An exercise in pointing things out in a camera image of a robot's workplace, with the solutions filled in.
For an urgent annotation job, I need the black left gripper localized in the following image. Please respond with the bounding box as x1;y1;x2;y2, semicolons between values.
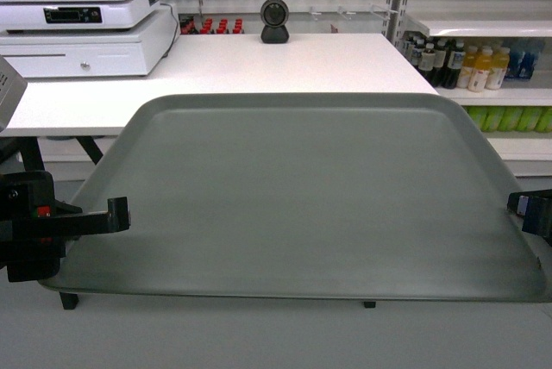
1;171;130;282

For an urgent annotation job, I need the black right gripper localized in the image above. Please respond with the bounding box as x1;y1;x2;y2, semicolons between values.
506;189;551;245

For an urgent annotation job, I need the grey rectangular serving tray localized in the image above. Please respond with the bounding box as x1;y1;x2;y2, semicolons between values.
43;93;551;303

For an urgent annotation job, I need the white checkout table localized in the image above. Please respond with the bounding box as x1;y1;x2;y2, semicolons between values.
1;34;435;137

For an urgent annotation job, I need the white cash drawer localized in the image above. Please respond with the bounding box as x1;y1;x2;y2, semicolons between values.
1;5;180;78

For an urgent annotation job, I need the white weighing scale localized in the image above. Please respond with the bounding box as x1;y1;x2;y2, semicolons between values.
1;0;159;32

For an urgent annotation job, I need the black round webcam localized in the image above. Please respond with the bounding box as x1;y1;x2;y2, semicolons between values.
260;0;290;44

